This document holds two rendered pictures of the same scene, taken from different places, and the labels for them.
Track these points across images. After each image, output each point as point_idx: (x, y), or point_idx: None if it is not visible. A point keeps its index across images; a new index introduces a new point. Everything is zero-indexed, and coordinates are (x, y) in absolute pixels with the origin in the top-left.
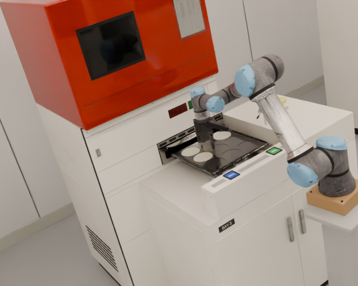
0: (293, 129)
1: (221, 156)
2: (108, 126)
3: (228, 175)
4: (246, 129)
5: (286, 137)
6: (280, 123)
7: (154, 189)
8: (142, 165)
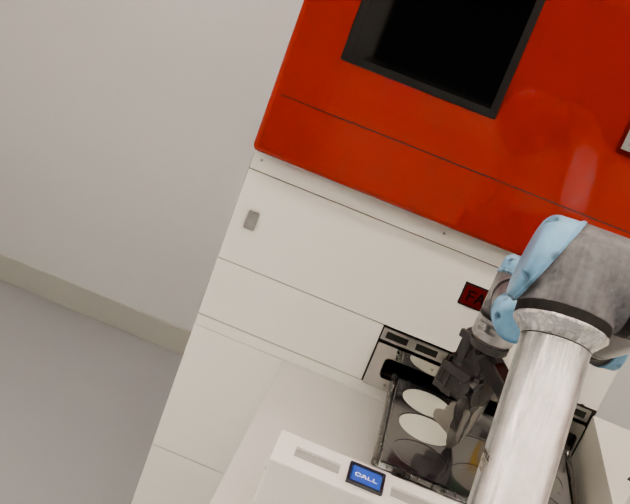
0: (525, 475)
1: (453, 462)
2: (311, 189)
3: (361, 471)
4: (591, 485)
5: (487, 475)
6: (510, 427)
7: (275, 391)
8: (317, 336)
